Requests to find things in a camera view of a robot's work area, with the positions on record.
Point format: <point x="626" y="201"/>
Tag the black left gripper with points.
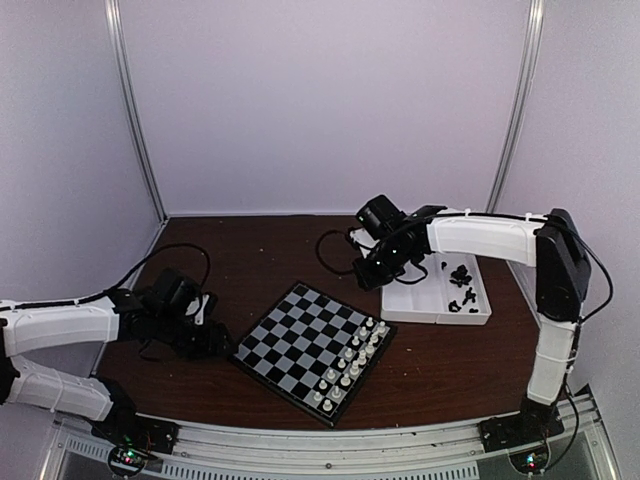
<point x="206" y="348"/>

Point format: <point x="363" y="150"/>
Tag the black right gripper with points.
<point x="367" y="280"/>

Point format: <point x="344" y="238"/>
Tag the white plastic divided tray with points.
<point x="418" y="297"/>

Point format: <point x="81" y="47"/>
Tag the black white chessboard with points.
<point x="275" y="351"/>

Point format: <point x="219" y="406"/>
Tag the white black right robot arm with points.
<point x="545" y="253"/>

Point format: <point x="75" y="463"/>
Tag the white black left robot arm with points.
<point x="106" y="317"/>

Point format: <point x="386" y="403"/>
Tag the pile of black chess pieces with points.
<point x="460" y="294"/>

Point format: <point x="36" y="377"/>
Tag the white chess piece row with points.
<point x="349" y="349"/>

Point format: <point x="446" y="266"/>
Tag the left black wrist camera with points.
<point x="173" y="291"/>

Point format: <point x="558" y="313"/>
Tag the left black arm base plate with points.
<point x="145" y="434"/>

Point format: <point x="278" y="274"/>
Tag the front aluminium rail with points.
<point x="441" y="451"/>

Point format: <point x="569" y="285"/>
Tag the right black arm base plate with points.
<point x="533" y="422"/>

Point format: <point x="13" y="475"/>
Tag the right aluminium frame post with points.
<point x="528" y="64"/>

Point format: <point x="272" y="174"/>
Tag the aluminium frame post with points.
<point x="528" y="64"/>
<point x="118" y="41"/>

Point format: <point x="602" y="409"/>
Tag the left aluminium frame post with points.
<point x="118" y="41"/>

